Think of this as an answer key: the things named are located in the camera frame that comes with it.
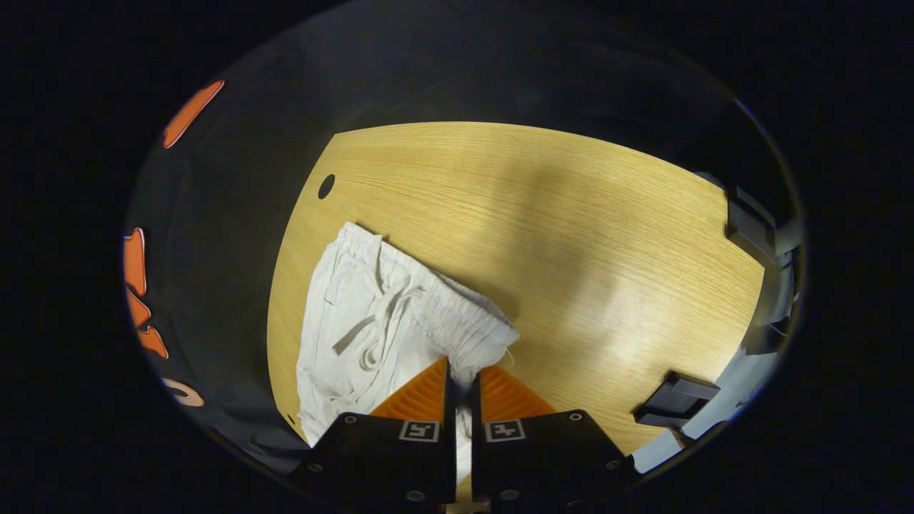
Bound black backdrop cloth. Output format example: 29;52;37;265
121;4;793;472

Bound white jeans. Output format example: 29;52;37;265
295;221;520;486

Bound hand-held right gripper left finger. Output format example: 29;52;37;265
289;357;458;504

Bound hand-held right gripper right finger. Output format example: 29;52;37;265
470;366;640;504

